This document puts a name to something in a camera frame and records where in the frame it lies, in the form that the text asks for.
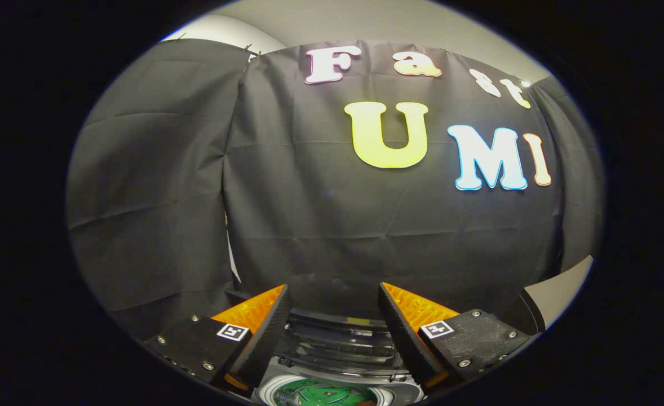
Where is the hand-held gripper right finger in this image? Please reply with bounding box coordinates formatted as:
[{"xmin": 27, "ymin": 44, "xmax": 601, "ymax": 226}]
[{"xmin": 378, "ymin": 282, "xmax": 535, "ymax": 391}]

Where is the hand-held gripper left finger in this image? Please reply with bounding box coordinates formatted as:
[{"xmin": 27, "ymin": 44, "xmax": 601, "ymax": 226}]
[{"xmin": 143, "ymin": 284, "xmax": 292, "ymax": 395}]

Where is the green polo shirt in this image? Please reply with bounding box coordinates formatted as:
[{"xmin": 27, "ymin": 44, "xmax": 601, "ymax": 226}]
[{"xmin": 276, "ymin": 379, "xmax": 379, "ymax": 406}]

